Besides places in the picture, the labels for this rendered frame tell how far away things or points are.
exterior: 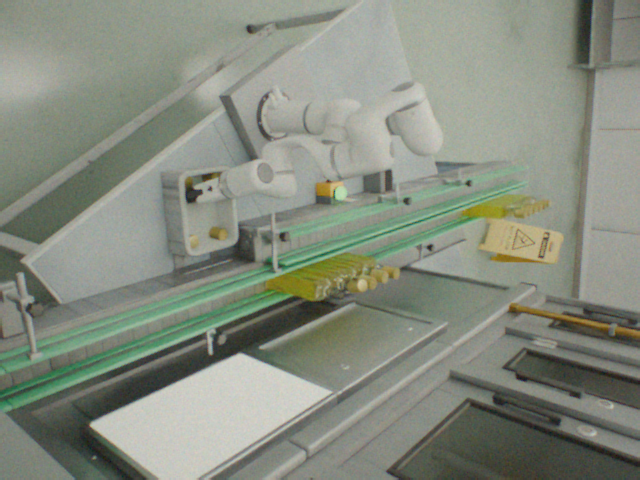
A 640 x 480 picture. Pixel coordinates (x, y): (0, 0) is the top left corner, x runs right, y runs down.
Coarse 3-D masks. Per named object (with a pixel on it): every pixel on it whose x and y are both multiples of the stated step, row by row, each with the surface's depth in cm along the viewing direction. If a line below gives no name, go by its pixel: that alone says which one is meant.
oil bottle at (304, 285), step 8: (288, 272) 155; (296, 272) 155; (304, 272) 154; (272, 280) 157; (280, 280) 154; (288, 280) 152; (296, 280) 150; (304, 280) 148; (312, 280) 147; (320, 280) 147; (328, 280) 148; (272, 288) 157; (280, 288) 155; (288, 288) 153; (296, 288) 150; (304, 288) 148; (312, 288) 146; (320, 288) 145; (304, 296) 149; (312, 296) 147; (320, 296) 146
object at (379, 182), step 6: (372, 174) 205; (378, 174) 203; (384, 174) 204; (390, 174) 207; (366, 180) 207; (372, 180) 205; (378, 180) 204; (384, 180) 205; (390, 180) 208; (366, 186) 208; (372, 186) 206; (378, 186) 204; (384, 186) 205; (390, 186) 208; (378, 192) 205
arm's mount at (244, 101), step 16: (288, 48) 166; (272, 64) 160; (288, 64) 165; (304, 64) 170; (240, 80) 157; (256, 80) 156; (272, 80) 161; (288, 80) 166; (304, 80) 171; (224, 96) 152; (240, 96) 153; (256, 96) 157; (288, 96) 167; (304, 96) 173; (240, 112) 154; (256, 112) 158; (240, 128) 157; (256, 128) 159; (256, 144) 160
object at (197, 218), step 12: (216, 168) 145; (228, 168) 148; (180, 180) 137; (180, 192) 138; (192, 204) 149; (204, 204) 152; (216, 204) 155; (228, 204) 152; (192, 216) 149; (204, 216) 152; (216, 216) 155; (228, 216) 153; (192, 228) 150; (204, 228) 153; (228, 228) 154; (204, 240) 152; (216, 240) 153; (228, 240) 153; (192, 252) 142; (204, 252) 145
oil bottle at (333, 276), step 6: (300, 270) 157; (306, 270) 155; (312, 270) 154; (318, 270) 154; (324, 270) 154; (330, 270) 154; (336, 270) 154; (324, 276) 151; (330, 276) 150; (336, 276) 150; (342, 276) 151; (330, 282) 150; (336, 282) 149
